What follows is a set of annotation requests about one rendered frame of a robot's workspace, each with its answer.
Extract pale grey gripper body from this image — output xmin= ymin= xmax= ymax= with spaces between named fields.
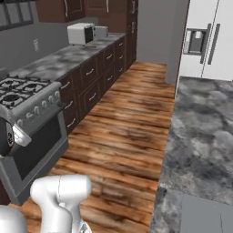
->
xmin=12 ymin=123 xmax=33 ymax=148

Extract tall dark wood cabinet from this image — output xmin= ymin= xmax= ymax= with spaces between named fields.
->
xmin=125 ymin=0 xmax=139 ymax=71

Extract grey sink basin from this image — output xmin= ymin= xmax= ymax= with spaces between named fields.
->
xmin=180 ymin=193 xmax=233 ymax=233

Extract dark glass oven door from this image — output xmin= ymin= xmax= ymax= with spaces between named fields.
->
xmin=0 ymin=109 xmax=70 ymax=206

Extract grey gas stove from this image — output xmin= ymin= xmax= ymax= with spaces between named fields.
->
xmin=0 ymin=76 xmax=70 ymax=206

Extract dark wood base cabinets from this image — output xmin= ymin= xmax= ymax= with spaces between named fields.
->
xmin=57 ymin=35 xmax=127 ymax=135

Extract white microwave oven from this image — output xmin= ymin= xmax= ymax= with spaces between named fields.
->
xmin=66 ymin=22 xmax=96 ymax=47

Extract dark framed window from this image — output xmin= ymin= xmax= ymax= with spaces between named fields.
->
xmin=0 ymin=0 xmax=35 ymax=32

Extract white toaster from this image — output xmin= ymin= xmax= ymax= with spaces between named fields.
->
xmin=93 ymin=25 xmax=109 ymax=40

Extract white fridge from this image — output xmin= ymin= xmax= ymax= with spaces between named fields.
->
xmin=177 ymin=0 xmax=233 ymax=83

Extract white wall outlet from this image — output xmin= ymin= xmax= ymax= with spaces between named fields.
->
xmin=33 ymin=38 xmax=41 ymax=53

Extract dark wood wall cabinets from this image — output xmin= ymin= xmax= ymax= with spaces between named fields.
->
xmin=35 ymin=0 xmax=128 ymax=24

